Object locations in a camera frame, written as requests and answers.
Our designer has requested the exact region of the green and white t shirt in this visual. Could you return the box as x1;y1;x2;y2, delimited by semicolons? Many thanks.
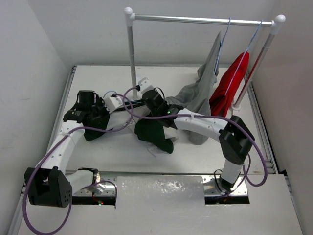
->
83;108;178;155

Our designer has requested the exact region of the shiny metal base plate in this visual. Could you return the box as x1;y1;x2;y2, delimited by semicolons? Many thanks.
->
90;175;247;200

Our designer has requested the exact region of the aluminium table frame rail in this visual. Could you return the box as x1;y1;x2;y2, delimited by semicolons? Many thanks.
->
7;65;77;235

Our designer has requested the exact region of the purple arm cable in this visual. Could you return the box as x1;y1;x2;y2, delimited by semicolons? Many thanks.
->
22;91;134;233
122;86;268;187

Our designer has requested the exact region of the red t shirt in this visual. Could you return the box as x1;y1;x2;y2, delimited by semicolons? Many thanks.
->
209;52;249;117

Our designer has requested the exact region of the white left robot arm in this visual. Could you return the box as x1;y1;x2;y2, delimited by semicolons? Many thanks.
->
24;90;110;208

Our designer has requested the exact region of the light blue hanger with grey shirt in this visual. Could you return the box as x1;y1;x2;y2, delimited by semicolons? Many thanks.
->
214;17;232;76

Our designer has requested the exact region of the grey t shirt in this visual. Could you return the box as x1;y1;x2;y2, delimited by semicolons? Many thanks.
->
166;29;223;145

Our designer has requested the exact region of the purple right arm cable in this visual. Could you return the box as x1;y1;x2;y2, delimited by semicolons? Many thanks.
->
122;86;268;187

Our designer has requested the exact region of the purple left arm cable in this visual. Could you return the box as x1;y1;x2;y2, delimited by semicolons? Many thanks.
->
22;91;134;233

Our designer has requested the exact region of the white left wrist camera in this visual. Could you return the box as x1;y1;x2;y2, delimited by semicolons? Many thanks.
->
104;96;123;113

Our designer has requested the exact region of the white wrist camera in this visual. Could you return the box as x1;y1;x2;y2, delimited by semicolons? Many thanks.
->
138;77;154;94
104;96;123;113

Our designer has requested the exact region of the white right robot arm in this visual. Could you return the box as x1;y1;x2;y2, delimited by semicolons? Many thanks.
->
141;89;255;192

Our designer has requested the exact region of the white metal clothes rack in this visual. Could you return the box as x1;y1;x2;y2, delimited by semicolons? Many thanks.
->
124;7;286;111

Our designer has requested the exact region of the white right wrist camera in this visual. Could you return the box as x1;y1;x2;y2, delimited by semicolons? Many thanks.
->
138;77;154;94

